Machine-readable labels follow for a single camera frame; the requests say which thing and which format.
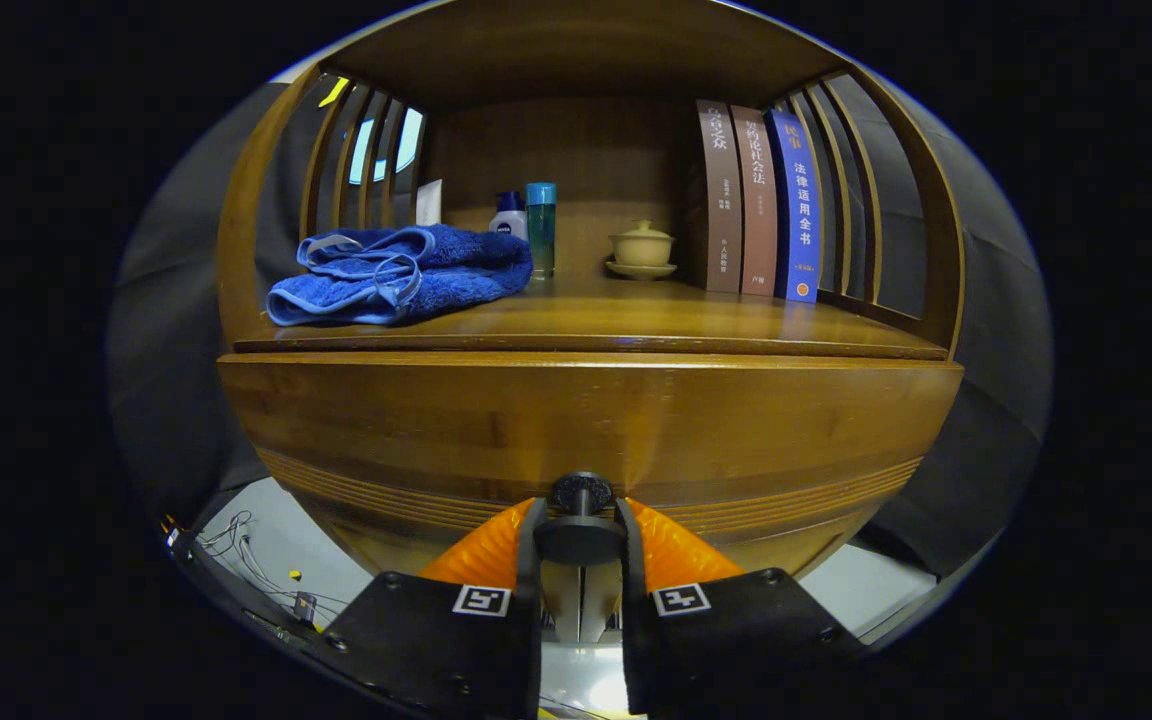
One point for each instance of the beige lidded teacup with saucer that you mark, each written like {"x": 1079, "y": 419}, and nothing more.
{"x": 641, "y": 250}

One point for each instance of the dark brown book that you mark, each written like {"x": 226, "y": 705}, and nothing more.
{"x": 718, "y": 200}

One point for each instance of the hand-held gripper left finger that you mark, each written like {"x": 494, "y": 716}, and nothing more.
{"x": 436, "y": 640}

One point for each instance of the blue book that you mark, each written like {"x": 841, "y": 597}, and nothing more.
{"x": 798, "y": 210}

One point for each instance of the wooden countertop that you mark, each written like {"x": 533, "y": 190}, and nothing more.
{"x": 616, "y": 310}

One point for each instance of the teal glass bottle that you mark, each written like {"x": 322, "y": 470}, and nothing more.
{"x": 540, "y": 235}

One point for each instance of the white tube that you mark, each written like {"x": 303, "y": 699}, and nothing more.
{"x": 429, "y": 203}

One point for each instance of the reddish brown book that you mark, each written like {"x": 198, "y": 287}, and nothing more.
{"x": 758, "y": 210}

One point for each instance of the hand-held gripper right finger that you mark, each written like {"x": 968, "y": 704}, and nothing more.
{"x": 726, "y": 640}

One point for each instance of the blue towel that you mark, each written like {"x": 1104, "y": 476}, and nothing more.
{"x": 436, "y": 270}

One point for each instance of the wooden cabinet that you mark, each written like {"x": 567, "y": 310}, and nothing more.
{"x": 556, "y": 50}

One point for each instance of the white lotion bottle blue cap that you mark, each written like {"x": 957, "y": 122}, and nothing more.
{"x": 508, "y": 220}

